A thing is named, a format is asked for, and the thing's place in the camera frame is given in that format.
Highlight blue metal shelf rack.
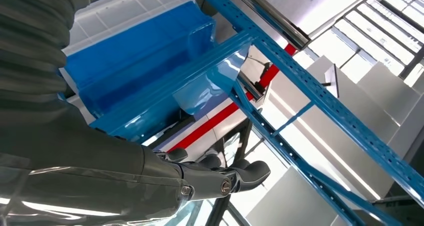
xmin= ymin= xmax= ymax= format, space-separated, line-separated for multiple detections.
xmin=57 ymin=0 xmax=424 ymax=226

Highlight blue plastic bin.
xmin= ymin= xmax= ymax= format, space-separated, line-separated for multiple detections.
xmin=64 ymin=0 xmax=216 ymax=118

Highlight red barrier belt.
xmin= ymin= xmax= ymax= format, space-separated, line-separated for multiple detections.
xmin=167 ymin=43 xmax=297 ymax=153

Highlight white plastic bin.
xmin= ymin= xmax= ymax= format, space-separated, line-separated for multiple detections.
xmin=62 ymin=0 xmax=193 ymax=56

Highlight chrome stanchion post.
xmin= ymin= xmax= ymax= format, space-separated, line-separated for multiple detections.
xmin=236 ymin=47 xmax=270 ymax=101
xmin=228 ymin=0 xmax=311 ymax=51

